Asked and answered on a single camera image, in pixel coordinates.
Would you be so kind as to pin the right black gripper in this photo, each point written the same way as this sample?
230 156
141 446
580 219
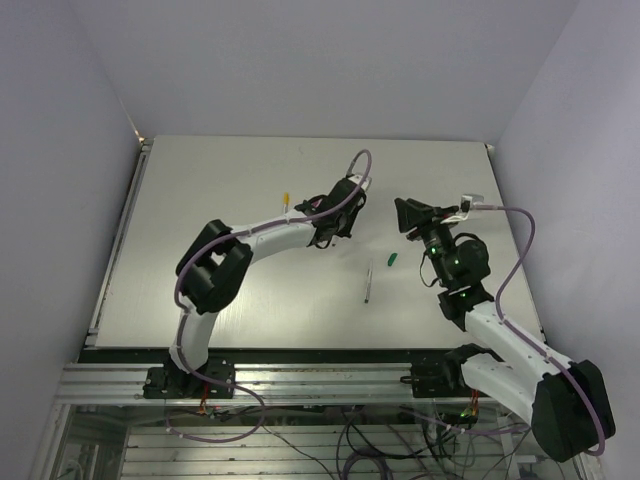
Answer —
412 214

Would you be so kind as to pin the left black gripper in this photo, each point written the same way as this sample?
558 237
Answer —
347 232

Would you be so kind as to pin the green whiteboard marker pen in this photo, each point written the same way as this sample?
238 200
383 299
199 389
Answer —
369 279

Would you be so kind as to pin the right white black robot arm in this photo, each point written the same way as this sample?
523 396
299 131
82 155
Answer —
564 402

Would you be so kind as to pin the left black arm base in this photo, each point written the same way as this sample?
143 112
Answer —
169 382

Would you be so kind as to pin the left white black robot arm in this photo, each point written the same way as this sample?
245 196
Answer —
211 273

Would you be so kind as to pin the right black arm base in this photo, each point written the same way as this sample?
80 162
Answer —
441 376

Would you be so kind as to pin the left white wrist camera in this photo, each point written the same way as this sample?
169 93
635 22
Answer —
363 182

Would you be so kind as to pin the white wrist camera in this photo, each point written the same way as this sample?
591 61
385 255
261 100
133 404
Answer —
363 182
468 203

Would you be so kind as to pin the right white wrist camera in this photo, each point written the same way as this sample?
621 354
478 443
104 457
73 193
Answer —
468 203

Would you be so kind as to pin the aluminium frame rail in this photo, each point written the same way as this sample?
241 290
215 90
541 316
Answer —
280 384

